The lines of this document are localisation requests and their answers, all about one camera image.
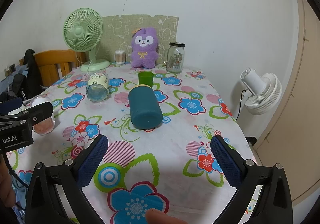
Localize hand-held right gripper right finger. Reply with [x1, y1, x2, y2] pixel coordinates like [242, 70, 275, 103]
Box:
[210, 135, 293, 224]

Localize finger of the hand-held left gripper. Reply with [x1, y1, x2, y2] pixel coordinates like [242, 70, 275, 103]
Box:
[18, 102, 54, 127]
[0, 97, 23, 115]

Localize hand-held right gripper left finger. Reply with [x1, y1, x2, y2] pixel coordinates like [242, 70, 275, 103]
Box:
[24, 135, 109, 224]

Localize dark teal cup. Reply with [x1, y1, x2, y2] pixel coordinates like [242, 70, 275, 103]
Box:
[128, 85, 164, 130]

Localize clear cup with pink contents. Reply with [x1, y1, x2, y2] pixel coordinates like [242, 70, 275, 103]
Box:
[30, 94, 55, 136]

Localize printed glass cup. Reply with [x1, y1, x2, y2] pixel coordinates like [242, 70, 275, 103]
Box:
[86, 71, 110, 103]

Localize small green cup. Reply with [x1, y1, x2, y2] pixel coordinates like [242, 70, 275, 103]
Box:
[138, 71, 154, 88]

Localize person's left hand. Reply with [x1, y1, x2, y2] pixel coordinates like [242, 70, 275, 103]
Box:
[0, 160, 16, 206]

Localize person's right hand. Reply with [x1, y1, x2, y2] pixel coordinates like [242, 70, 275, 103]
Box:
[145, 209, 188, 224]

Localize black bag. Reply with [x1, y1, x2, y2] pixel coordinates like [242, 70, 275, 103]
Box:
[12, 49, 43, 102]

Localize wooden chair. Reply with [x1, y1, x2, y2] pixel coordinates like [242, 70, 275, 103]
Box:
[19, 49, 87, 88]

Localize white floor fan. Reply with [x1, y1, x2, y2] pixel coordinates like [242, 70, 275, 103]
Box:
[240, 67, 282, 115]

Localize beige wooden door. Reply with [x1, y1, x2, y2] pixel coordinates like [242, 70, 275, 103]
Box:
[254, 0, 320, 207]

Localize green desk fan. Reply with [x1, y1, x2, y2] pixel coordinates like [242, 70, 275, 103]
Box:
[63, 8, 111, 73]

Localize cotton swab container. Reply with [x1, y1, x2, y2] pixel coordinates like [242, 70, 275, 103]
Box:
[114, 50, 126, 65]

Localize glass jar with black lid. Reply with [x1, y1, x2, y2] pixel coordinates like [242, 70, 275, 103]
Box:
[166, 42, 186, 74]

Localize beige printed foam board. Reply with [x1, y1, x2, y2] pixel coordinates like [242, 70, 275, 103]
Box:
[101, 15, 179, 65]

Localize purple plush toy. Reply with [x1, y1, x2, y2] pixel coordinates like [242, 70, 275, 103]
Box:
[130, 27, 160, 69]

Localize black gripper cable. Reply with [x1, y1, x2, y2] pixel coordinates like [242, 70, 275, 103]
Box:
[2, 153, 30, 189]

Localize black fan power cable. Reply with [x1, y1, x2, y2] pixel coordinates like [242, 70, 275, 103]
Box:
[235, 88, 247, 120]

